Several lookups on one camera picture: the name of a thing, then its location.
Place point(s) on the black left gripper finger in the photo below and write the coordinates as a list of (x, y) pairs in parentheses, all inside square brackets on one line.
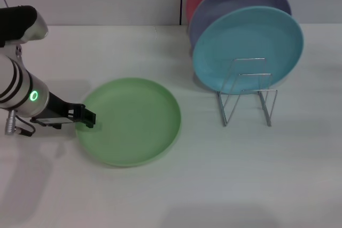
[(89, 118)]

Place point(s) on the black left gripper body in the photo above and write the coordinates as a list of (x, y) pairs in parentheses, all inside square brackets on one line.
[(58, 106)]

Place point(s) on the green plastic plate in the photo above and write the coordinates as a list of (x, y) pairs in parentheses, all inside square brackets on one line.
[(133, 121)]

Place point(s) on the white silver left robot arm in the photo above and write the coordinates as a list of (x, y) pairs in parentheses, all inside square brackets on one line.
[(16, 86)]

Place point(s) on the light blue plastic plate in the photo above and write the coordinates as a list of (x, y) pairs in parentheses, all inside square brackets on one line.
[(240, 35)]

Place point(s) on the flat left wrist camera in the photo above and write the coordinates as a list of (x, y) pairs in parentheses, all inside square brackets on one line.
[(52, 120)]

